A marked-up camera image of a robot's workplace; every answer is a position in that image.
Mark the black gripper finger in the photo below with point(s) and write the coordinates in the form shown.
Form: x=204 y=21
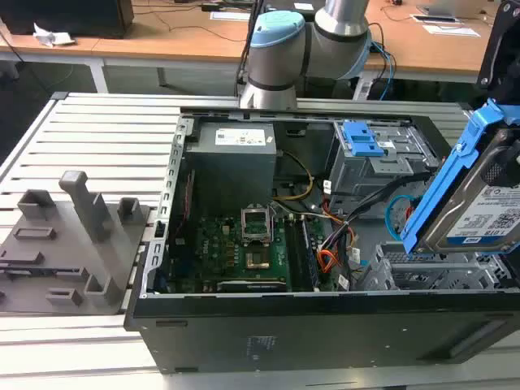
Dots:
x=503 y=166

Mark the hard disk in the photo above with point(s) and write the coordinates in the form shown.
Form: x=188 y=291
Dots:
x=455 y=203

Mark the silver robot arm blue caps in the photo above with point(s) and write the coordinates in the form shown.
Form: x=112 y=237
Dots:
x=276 y=61

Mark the grey disk bay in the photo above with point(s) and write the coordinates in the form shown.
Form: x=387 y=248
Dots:
x=426 y=276

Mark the black RAM slot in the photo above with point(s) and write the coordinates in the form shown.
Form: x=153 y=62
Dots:
x=293 y=252

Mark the white paper sheet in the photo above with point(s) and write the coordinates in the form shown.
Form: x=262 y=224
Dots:
x=229 y=16
x=451 y=31

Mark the grey laptop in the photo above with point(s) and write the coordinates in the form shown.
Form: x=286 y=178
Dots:
x=463 y=8

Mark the wooden desk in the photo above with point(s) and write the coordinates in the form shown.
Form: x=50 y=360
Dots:
x=162 y=40
x=426 y=48

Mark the blue drive cage latch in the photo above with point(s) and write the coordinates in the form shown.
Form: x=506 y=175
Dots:
x=361 y=140

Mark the grey optical drive cage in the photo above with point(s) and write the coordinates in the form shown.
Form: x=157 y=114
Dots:
x=353 y=178

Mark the RAM stick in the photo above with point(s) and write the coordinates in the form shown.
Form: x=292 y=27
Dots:
x=309 y=252

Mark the black PC case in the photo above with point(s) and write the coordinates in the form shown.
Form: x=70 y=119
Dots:
x=325 y=337

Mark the grey power supply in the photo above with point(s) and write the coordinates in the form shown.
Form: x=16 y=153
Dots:
x=231 y=170

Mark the black graphics card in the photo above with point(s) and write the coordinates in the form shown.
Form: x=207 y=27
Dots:
x=252 y=285

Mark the black power adapter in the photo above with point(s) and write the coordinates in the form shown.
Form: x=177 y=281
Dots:
x=213 y=7

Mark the green motherboard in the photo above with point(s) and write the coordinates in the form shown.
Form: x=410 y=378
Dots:
x=219 y=252

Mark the black computer tower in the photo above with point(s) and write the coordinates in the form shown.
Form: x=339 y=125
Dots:
x=69 y=18

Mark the crumpled white paper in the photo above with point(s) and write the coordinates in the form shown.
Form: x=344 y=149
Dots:
x=50 y=36

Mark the grey parts rack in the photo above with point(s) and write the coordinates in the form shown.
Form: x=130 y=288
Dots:
x=48 y=264

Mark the silver slot bracket strip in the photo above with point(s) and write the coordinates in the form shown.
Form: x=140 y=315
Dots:
x=170 y=174

